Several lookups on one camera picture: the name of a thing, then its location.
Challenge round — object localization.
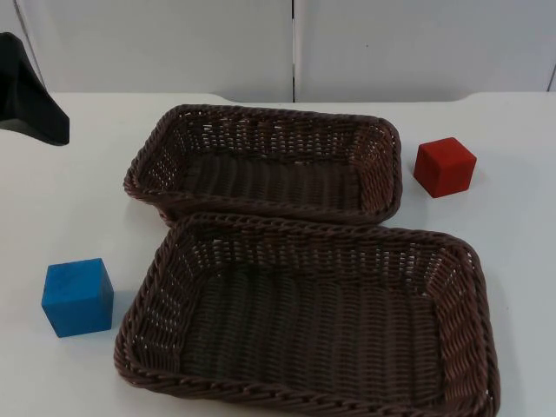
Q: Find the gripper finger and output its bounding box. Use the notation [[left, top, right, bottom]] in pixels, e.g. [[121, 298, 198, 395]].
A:
[[0, 31, 71, 148]]

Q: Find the blue cube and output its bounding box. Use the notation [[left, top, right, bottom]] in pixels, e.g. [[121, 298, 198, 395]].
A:
[[41, 257, 115, 339]]

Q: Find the dark brown wicker basket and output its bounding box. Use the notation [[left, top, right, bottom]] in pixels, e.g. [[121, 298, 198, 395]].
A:
[[113, 212, 501, 417], [124, 103, 404, 227]]

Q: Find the red cube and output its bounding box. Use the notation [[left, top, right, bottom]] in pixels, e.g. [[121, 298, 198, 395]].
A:
[[413, 136, 478, 199]]

